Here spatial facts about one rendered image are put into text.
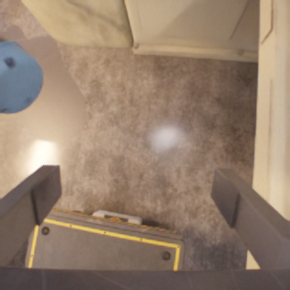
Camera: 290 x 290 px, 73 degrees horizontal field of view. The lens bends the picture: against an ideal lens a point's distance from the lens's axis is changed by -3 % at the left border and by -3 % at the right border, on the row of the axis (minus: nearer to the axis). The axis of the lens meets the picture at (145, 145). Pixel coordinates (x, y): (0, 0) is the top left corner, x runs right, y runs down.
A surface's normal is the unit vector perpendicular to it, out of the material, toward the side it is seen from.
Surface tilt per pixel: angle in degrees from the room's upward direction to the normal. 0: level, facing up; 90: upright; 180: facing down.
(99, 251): 0
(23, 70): 90
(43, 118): 0
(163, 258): 0
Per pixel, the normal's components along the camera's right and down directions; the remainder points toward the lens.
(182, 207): -0.10, -0.13
